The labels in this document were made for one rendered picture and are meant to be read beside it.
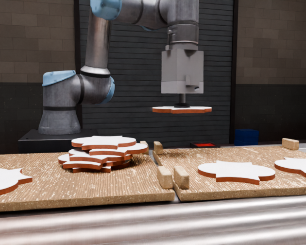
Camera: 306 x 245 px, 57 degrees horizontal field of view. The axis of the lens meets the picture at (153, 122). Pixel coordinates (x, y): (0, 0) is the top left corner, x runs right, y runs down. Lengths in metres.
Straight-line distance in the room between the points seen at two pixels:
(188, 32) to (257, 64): 5.79
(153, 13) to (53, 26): 4.73
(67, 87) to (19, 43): 4.42
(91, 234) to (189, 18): 0.51
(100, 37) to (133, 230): 0.82
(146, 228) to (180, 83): 0.37
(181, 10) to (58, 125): 0.60
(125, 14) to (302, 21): 6.65
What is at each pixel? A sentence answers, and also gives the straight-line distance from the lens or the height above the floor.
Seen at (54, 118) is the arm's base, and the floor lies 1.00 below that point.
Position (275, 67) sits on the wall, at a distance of 6.73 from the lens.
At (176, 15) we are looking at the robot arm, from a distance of 0.70.
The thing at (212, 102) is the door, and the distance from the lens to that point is 5.91.
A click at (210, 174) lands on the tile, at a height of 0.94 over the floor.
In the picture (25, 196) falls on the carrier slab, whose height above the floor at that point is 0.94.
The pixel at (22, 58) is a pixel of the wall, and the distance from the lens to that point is 5.43.
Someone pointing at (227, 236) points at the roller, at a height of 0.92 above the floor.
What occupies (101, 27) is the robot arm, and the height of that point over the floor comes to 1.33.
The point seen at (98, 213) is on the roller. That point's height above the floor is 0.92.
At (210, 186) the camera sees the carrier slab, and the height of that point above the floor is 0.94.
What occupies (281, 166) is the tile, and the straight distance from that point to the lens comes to 0.66.
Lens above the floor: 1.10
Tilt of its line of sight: 6 degrees down
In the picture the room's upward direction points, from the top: straight up
